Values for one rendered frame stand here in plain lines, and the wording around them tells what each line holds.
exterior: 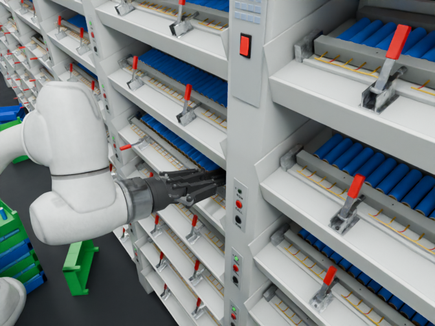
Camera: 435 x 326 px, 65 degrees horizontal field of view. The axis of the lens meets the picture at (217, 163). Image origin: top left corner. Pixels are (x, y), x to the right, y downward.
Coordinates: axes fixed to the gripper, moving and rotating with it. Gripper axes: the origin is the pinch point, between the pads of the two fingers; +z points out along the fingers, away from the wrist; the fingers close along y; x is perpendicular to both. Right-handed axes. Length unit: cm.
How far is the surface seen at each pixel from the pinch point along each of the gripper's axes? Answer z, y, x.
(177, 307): 14, 27, 85
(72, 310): -19, 65, 107
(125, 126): -1, 51, 7
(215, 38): -8.2, -0.7, -32.6
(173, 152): 0.0, 21.1, 3.4
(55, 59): -5, 121, 1
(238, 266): -3.0, -14.9, 15.2
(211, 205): -1.9, -0.9, 7.3
